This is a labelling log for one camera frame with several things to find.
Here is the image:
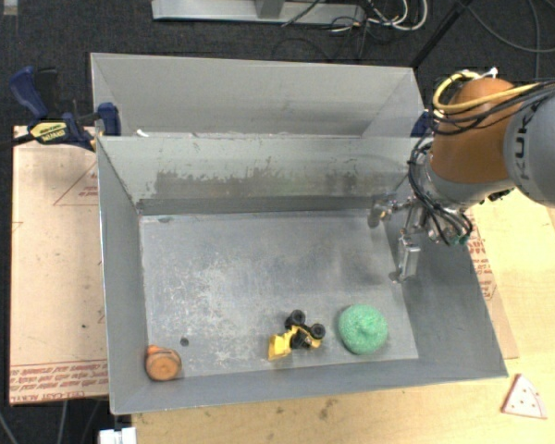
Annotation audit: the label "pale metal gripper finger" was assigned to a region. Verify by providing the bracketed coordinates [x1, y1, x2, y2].
[366, 194, 396, 229]
[388, 237, 422, 285]

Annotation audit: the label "green round scouring pad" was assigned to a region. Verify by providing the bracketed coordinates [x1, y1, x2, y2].
[337, 303, 389, 356]

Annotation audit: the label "yellow toy truck, black wheels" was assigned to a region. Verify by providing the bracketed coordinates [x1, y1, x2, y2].
[266, 309, 327, 363]

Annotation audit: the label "grey metal bin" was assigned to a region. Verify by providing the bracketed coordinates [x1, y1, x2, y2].
[90, 52, 510, 416]

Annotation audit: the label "orange wooden disc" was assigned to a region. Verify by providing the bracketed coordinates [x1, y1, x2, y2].
[143, 344, 183, 383]

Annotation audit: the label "brown cardboard board, red print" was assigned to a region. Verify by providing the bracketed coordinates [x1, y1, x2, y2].
[8, 125, 521, 407]

